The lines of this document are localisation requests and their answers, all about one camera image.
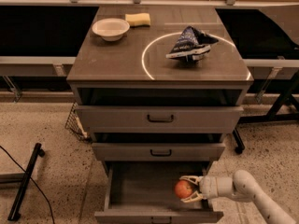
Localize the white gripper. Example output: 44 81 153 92
179 175 219 203

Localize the red apple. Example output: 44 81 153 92
174 180 194 199

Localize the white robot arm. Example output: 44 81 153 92
180 170 298 224

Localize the bottom drawer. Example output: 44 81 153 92
94 161 223 224

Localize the drawer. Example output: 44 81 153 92
92 143 225 161
94 161 223 224
76 105 243 133

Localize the middle drawer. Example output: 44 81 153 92
92 143 225 161

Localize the grey drawer cabinet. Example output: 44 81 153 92
66 5 255 176

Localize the top drawer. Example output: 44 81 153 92
76 105 243 133

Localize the yellow sponge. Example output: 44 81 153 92
125 13 150 27

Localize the white bowl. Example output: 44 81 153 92
92 18 130 41

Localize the black metal bar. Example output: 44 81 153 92
7 143 45 221

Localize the black table leg frame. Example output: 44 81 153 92
232 72 299 155

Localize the wire mesh basket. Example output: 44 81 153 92
64 102 91 142

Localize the black cable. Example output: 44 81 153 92
0 145 56 224

